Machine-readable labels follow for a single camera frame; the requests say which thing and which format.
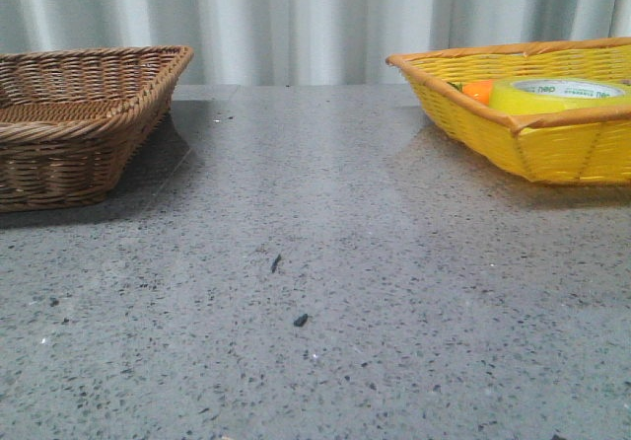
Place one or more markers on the yellow wicker basket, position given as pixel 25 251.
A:
pixel 584 146

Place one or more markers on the brown wicker basket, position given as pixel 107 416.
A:
pixel 71 120

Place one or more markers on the yellow tape roll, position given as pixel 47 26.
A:
pixel 521 96

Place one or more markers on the white corrugated curtain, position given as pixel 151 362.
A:
pixel 302 42

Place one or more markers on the orange toy carrot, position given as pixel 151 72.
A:
pixel 479 91

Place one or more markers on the thin black debris sliver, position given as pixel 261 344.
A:
pixel 275 263

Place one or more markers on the small black debris piece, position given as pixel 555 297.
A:
pixel 301 320

